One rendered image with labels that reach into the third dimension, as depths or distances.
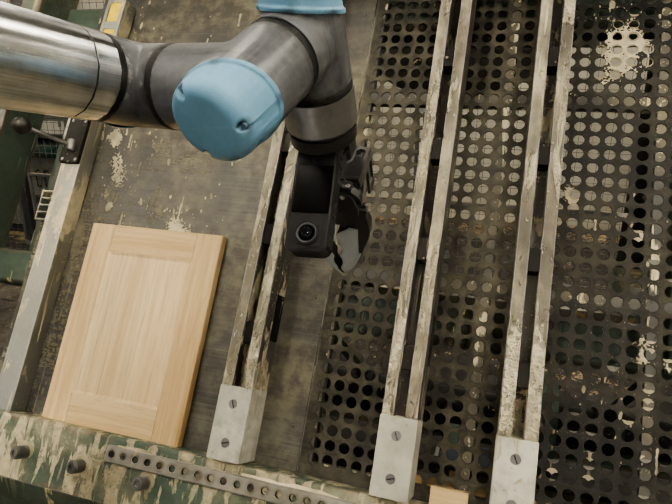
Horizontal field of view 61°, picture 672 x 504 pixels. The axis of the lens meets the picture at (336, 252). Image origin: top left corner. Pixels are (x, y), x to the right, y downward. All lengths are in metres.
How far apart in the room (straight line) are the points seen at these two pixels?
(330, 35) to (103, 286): 0.88
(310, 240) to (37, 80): 0.27
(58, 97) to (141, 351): 0.78
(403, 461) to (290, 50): 0.67
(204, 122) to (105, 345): 0.85
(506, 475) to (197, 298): 0.64
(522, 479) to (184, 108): 0.72
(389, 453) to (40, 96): 0.71
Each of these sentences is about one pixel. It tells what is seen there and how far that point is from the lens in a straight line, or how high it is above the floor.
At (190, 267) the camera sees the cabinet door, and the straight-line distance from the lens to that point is 1.17.
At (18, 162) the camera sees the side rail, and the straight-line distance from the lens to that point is 1.60.
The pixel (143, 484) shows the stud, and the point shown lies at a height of 0.87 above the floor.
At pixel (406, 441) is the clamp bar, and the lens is 0.95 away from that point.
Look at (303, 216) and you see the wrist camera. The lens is 0.59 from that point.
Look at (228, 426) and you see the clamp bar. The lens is 1.04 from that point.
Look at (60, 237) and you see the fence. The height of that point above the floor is 1.21.
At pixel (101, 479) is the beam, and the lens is 1.20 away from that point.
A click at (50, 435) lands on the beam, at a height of 0.89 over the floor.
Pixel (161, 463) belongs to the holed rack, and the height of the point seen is 0.89.
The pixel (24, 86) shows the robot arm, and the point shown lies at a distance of 0.48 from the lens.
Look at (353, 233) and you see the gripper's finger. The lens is 0.66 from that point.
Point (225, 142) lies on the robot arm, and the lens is 0.46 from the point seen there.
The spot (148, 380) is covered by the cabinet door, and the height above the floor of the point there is 0.98.
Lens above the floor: 1.57
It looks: 19 degrees down
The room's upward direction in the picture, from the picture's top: straight up
